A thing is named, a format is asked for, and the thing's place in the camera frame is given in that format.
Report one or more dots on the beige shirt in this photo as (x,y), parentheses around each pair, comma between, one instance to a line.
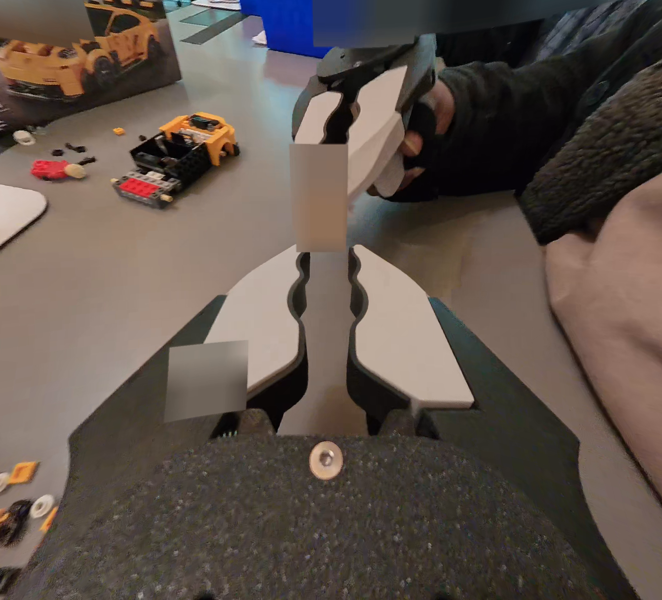
(615,300)

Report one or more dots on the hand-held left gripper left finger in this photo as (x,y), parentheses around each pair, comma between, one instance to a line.
(269,310)

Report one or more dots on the person's right hand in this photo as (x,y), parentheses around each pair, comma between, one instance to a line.
(443,103)

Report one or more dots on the white oval tray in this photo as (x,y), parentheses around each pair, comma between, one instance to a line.
(18,212)

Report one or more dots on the person's right forearm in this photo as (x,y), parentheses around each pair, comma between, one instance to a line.
(507,129)

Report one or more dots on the dark fleece jacket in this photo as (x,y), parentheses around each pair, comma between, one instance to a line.
(595,160)

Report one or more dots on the partly built lego car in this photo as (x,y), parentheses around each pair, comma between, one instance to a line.
(181,155)

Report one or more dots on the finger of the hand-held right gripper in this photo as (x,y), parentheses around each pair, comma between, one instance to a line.
(377,129)
(315,119)

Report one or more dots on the cluster of small lego parts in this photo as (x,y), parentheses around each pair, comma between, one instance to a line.
(20,507)

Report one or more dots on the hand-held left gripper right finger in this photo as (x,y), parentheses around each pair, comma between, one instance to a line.
(408,346)

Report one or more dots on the red lego minifigure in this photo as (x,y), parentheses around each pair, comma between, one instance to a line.
(49,169)

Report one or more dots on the lego car box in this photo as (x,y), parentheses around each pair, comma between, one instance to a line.
(129,41)

